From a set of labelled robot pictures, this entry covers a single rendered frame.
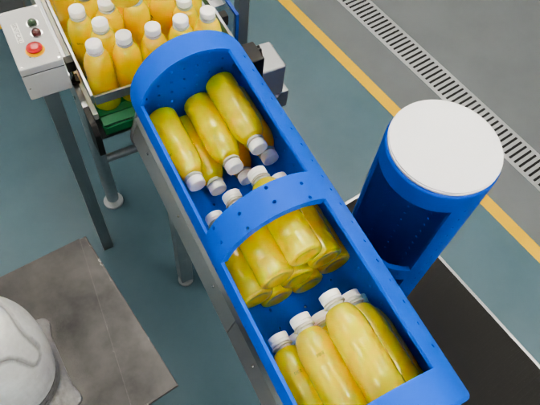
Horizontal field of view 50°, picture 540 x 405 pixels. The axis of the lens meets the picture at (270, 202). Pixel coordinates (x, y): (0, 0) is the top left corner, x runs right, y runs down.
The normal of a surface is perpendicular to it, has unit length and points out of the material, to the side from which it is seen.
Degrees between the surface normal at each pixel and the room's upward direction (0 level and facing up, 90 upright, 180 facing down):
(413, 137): 0
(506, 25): 0
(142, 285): 0
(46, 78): 90
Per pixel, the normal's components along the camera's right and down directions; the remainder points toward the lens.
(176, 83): 0.46, 0.78
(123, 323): 0.15, -0.53
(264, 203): -0.15, -0.39
